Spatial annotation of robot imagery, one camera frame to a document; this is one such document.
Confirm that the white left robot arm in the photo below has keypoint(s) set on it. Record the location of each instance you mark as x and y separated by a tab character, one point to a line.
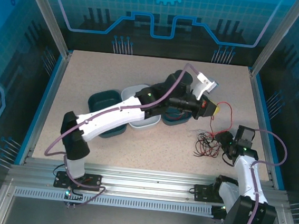
106	118

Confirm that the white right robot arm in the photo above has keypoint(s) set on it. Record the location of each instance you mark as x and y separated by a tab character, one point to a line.
249	179

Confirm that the teal plastic bin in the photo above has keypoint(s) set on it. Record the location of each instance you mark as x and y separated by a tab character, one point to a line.
175	122
105	100

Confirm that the white plastic bin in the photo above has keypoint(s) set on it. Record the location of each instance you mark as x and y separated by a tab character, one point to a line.
143	123

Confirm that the aluminium side rail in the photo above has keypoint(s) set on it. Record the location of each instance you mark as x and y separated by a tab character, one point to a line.
256	85
46	107

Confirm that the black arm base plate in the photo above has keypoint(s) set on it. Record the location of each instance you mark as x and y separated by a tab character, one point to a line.
201	192
93	181

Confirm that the aluminium frame rail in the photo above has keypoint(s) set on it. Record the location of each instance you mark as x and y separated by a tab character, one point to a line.
145	180

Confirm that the aluminium frame post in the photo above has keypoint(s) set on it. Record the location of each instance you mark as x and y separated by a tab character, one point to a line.
274	36
51	15

